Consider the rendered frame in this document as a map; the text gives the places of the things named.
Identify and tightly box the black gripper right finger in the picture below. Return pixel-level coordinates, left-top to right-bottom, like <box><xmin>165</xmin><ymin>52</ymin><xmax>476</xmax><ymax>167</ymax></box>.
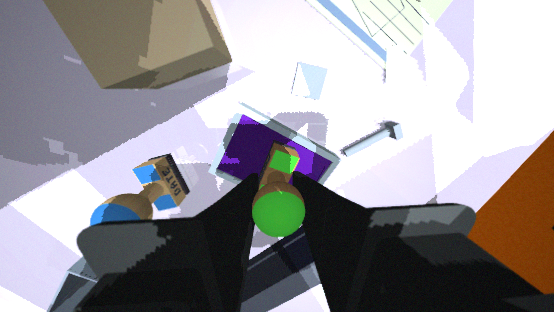
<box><xmin>292</xmin><ymin>171</ymin><xmax>476</xmax><ymax>312</ymax></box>

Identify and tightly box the brown and blue rubber stamp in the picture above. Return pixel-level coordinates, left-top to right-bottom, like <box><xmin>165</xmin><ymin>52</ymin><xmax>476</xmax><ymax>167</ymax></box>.
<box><xmin>90</xmin><ymin>153</ymin><xmax>190</xmax><ymax>225</ymax></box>

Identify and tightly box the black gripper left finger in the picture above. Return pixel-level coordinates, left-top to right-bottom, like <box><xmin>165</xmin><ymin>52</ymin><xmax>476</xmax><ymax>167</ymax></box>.
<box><xmin>76</xmin><ymin>173</ymin><xmax>259</xmax><ymax>312</ymax></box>

